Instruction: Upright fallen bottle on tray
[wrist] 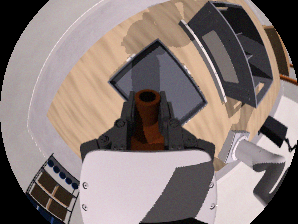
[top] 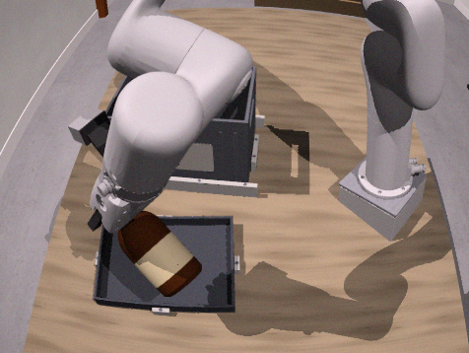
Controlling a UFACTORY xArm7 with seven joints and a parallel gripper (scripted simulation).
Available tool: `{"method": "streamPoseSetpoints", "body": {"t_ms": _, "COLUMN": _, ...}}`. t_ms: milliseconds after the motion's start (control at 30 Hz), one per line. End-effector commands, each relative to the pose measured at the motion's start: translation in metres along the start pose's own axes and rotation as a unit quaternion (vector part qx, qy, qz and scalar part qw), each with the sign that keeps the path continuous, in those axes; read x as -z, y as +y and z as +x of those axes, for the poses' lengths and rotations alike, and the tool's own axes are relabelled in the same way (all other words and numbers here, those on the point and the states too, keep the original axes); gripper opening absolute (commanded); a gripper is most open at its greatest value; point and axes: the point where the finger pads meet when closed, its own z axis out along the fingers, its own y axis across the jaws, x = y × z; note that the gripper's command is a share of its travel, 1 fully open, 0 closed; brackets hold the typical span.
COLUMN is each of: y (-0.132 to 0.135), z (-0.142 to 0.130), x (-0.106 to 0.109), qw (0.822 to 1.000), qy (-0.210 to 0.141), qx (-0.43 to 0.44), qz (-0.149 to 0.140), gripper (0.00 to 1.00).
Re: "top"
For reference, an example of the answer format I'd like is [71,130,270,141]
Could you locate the brown bottle with tan label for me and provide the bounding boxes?
[118,211,202,297]

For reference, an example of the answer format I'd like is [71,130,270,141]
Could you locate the dark grey divided crate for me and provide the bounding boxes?
[105,66,256,182]

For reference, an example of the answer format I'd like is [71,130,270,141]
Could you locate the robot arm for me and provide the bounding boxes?
[68,0,445,202]

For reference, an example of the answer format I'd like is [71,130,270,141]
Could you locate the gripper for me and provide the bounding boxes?
[88,167,165,234]

